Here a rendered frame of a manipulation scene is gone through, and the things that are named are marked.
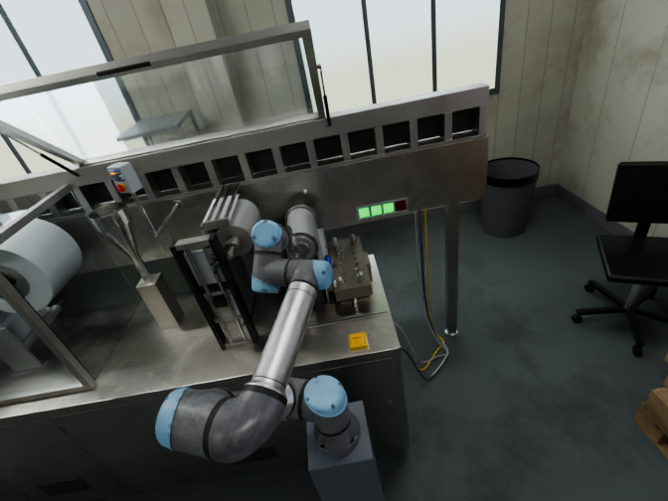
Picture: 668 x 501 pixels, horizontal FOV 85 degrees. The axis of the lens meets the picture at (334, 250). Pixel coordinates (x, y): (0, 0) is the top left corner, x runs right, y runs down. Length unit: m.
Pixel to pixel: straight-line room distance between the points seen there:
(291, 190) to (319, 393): 0.95
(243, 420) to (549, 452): 1.85
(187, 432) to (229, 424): 0.09
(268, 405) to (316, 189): 1.15
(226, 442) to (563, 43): 3.84
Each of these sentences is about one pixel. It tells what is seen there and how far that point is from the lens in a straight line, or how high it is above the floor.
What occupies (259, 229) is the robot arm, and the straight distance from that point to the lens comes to 0.96.
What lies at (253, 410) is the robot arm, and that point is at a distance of 0.76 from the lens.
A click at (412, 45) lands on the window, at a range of 3.44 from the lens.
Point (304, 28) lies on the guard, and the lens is 1.20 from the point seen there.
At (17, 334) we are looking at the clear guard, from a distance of 1.80.
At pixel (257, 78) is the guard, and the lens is 1.37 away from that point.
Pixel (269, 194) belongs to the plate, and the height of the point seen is 1.37.
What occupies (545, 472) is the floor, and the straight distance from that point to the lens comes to 2.31.
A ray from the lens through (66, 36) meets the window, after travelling 3.71.
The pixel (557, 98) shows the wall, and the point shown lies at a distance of 4.12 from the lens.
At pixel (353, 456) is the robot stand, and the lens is 1.27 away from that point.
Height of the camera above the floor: 2.03
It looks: 33 degrees down
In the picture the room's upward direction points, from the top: 12 degrees counter-clockwise
